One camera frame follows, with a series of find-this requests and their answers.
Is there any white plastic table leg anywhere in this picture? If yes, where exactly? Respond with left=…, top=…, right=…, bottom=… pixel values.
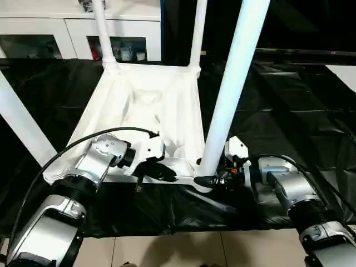
left=0, top=69, right=58, bottom=166
left=93, top=0, right=119, bottom=70
left=186, top=0, right=208, bottom=72
left=194, top=0, right=272, bottom=176

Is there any black glossy mat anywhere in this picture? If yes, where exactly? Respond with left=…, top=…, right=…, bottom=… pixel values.
left=0, top=57, right=356, bottom=239

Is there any red white bottle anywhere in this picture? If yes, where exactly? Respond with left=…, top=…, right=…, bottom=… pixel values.
left=90, top=38, right=102, bottom=60

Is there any black horizontal bar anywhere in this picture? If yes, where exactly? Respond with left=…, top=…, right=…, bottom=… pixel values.
left=257, top=47, right=356, bottom=56

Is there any black backdrop cloth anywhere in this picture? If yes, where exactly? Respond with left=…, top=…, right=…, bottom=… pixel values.
left=161, top=0, right=356, bottom=63

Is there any dark object on cabinet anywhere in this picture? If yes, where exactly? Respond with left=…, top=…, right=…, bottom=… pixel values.
left=78, top=0, right=97, bottom=12

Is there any white glass-door cabinet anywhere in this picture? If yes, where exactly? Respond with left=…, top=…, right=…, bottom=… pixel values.
left=0, top=0, right=162, bottom=61

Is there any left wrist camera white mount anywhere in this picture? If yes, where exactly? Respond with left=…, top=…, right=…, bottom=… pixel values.
left=126, top=129, right=167, bottom=176

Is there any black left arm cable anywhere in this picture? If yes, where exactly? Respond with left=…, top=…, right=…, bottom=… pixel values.
left=7, top=127, right=160, bottom=251

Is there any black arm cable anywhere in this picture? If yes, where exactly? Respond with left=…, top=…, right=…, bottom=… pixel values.
left=7, top=127, right=160, bottom=251
left=244, top=154, right=356, bottom=234

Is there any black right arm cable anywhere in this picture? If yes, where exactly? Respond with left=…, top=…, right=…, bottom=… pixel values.
left=244, top=154, right=356, bottom=234

